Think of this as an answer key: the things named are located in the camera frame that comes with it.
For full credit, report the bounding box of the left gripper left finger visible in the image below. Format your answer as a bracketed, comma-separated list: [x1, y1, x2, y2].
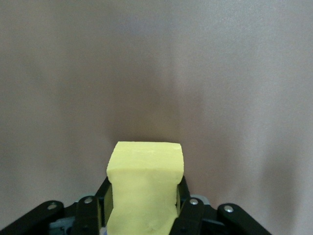
[4, 177, 114, 235]

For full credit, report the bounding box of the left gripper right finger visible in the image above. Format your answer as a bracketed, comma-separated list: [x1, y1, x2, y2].
[171, 176, 272, 235]

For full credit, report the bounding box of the yellow foam cube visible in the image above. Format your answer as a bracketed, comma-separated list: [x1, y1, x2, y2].
[106, 141, 184, 235]

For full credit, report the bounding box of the large table cover sheet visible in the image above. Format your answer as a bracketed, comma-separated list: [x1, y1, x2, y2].
[0, 0, 313, 235]

